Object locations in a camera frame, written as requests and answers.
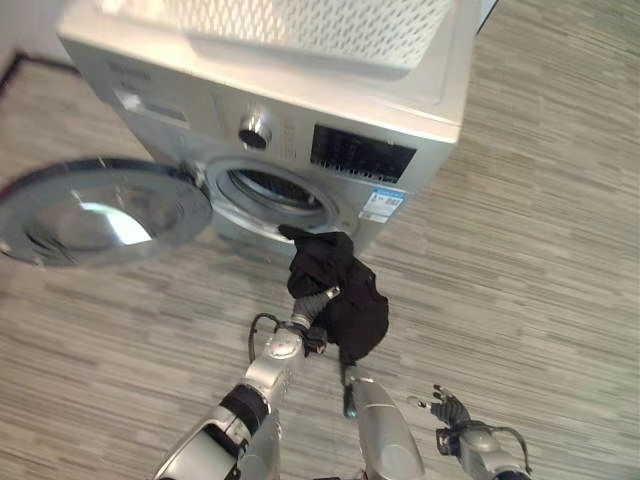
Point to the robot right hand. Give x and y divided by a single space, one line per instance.
450 406

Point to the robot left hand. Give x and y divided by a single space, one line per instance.
312 302

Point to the black garment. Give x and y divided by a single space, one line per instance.
357 305

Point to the round chrome washer door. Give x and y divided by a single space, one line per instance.
100 215

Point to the white perforated laundry basket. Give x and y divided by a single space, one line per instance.
320 25

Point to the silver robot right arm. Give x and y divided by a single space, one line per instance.
480 447

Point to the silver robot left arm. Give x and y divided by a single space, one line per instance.
260 380

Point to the washer drum opening gasket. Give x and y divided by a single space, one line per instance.
280 195

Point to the black washer display panel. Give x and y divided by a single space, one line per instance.
360 152

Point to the chrome washer dial knob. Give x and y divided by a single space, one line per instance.
255 127

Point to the washer detergent drawer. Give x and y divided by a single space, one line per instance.
150 97

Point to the blue white energy label sticker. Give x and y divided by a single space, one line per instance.
384 206

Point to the silver front-load washing machine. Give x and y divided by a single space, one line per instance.
350 107

